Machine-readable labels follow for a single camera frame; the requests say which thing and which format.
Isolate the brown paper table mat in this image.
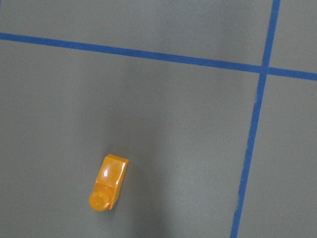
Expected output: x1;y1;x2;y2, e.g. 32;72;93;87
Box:
0;0;317;238

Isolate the orange trapezoid block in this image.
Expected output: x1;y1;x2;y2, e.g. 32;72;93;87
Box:
89;154;129;211

